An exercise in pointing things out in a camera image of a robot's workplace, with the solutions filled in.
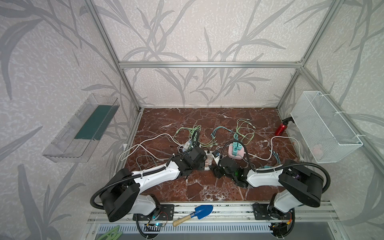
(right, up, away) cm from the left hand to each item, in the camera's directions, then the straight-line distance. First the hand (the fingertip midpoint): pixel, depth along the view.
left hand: (205, 158), depth 85 cm
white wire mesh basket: (+52, +15, -22) cm, 58 cm away
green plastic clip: (-42, -31, -17) cm, 55 cm away
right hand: (+5, -1, +4) cm, 6 cm away
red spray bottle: (+51, +17, +12) cm, 55 cm away
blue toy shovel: (-2, -24, -11) cm, 26 cm away
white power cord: (-42, +6, +12) cm, 44 cm away
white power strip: (+2, -1, 0) cm, 2 cm away
